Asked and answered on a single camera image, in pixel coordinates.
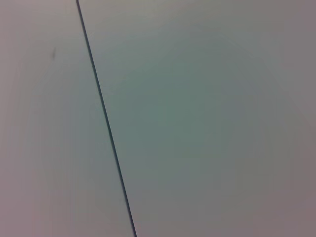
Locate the dark table panel seam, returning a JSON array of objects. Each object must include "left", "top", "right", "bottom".
[{"left": 75, "top": 0, "right": 138, "bottom": 237}]

